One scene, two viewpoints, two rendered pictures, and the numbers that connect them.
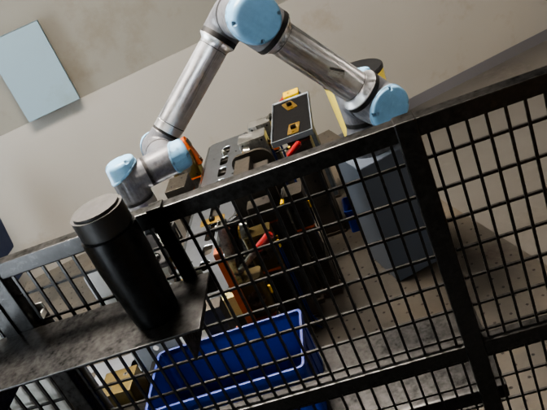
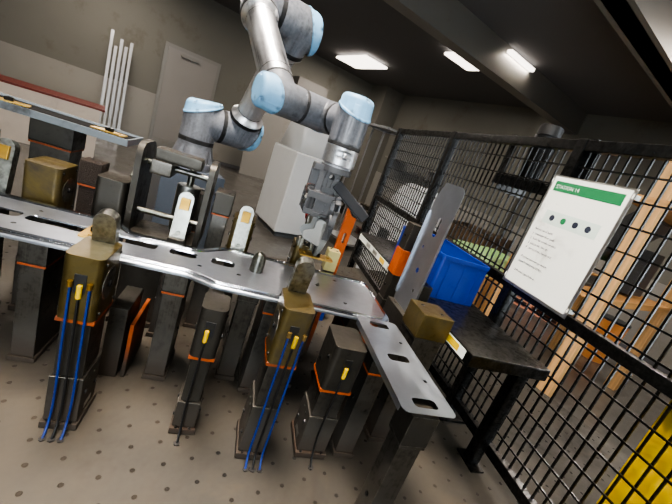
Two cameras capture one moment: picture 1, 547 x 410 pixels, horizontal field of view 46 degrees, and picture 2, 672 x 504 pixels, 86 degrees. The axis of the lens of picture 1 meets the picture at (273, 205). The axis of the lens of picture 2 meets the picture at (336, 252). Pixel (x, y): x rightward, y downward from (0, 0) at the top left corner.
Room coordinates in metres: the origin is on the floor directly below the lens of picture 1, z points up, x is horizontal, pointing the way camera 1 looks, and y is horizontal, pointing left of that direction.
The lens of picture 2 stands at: (1.81, 1.04, 1.33)
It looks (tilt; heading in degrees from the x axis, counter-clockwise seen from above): 15 degrees down; 241
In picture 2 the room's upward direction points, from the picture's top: 20 degrees clockwise
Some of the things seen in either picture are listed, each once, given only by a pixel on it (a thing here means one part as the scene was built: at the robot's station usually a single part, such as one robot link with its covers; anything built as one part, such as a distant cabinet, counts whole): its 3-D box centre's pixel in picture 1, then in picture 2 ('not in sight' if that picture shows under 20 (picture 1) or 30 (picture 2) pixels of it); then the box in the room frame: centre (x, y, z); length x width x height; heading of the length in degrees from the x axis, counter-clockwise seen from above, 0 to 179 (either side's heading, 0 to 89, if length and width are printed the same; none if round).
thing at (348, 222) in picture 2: (257, 331); (326, 283); (1.31, 0.16, 0.95); 0.03 x 0.01 x 0.50; 169
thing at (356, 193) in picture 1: (393, 201); (178, 218); (1.72, -0.34, 0.90); 0.20 x 0.20 x 0.40; 8
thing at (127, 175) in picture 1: (129, 180); (350, 122); (1.47, 0.29, 1.39); 0.09 x 0.08 x 0.11; 100
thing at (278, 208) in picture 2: not in sight; (300, 175); (0.09, -3.75, 0.81); 0.82 x 0.70 x 1.62; 98
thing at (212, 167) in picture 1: (212, 219); (83, 232); (1.92, 0.20, 1.00); 1.38 x 0.22 x 0.02; 169
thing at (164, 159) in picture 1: (165, 159); (321, 115); (1.50, 0.20, 1.39); 0.11 x 0.11 x 0.08; 10
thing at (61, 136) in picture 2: (314, 176); (50, 201); (2.06, -0.17, 0.92); 0.10 x 0.08 x 0.45; 169
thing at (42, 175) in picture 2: not in sight; (46, 236); (2.02, 0.00, 0.89); 0.12 x 0.08 x 0.38; 79
